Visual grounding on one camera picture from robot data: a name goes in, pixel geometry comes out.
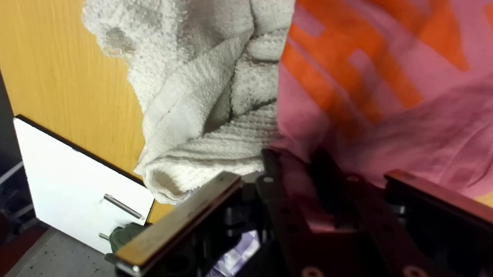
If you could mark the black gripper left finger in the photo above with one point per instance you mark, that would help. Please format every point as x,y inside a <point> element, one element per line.
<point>299,246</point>

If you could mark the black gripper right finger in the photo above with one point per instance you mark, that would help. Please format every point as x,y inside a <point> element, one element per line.
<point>397,252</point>

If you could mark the pink cloth with orange print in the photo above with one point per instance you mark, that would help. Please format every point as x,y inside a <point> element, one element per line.
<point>391,85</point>

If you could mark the purple patterned cloth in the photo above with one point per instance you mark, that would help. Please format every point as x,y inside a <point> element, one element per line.
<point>233,260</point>

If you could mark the green cloth piece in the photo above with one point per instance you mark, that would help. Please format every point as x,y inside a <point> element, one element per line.
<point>123,234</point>

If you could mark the white towel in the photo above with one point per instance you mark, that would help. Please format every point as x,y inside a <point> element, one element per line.
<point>205,75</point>

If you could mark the white paper sheet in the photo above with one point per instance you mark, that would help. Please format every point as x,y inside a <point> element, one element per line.
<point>74,192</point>

